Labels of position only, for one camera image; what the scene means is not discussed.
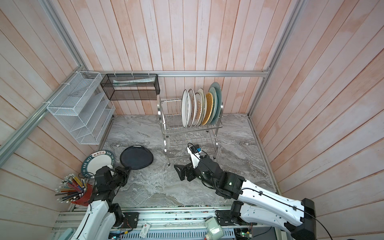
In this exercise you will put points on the red pencil holder cup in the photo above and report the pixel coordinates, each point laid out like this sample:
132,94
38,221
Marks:
75,189

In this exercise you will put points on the cream floral plate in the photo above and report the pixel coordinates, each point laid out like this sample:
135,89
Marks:
204,105

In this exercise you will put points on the white green device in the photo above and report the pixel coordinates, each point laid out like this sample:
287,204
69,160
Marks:
214,230

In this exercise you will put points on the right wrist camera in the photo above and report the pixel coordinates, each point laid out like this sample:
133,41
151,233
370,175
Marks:
195,154

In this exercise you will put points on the orange sunburst plate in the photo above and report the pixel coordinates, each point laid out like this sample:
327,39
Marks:
192,107
198,108

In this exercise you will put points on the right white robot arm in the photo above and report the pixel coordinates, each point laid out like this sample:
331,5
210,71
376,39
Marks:
253,204

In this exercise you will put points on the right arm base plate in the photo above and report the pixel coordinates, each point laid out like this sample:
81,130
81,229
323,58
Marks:
228,217

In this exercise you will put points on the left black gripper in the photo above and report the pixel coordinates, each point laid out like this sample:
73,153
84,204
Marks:
124,172

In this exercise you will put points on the dark navy plate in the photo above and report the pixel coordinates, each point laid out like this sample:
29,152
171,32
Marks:
136,157

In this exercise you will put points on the aluminium frame rail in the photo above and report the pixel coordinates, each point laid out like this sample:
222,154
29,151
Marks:
21,134

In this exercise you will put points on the green rim lettered plate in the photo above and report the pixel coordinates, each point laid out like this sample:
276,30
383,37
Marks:
96,161

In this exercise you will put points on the white wire wall shelf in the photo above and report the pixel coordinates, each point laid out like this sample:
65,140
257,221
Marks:
84,113

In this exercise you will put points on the steel wire dish rack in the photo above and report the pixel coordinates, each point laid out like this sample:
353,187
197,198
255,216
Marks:
176,137

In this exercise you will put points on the grey green plate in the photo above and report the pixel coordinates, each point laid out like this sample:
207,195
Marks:
218,102

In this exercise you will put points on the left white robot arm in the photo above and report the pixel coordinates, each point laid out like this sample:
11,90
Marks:
102,214

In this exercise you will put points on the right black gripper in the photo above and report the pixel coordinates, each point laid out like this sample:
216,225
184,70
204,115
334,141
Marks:
184,172

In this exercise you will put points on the light teal flower plate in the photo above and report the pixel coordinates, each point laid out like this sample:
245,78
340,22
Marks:
214,105

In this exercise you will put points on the white plate black clover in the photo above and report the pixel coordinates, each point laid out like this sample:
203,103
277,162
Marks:
185,108

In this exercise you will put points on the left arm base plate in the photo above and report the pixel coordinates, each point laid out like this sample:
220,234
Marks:
127,220

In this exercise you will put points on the black mesh wall basket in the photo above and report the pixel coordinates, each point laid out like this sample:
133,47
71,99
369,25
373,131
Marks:
131,87

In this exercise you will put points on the yellow woven plate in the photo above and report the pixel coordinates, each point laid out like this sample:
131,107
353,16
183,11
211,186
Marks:
209,102

